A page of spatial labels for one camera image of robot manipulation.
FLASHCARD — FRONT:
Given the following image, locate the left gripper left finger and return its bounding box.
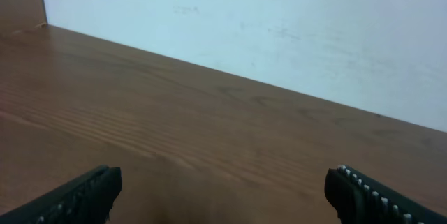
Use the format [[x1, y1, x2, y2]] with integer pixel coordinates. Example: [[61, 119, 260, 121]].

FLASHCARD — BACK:
[[1, 165, 122, 224]]

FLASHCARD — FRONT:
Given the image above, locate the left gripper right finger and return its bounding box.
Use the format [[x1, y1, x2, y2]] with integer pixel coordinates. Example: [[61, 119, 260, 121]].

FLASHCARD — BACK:
[[324, 165, 446, 224]]

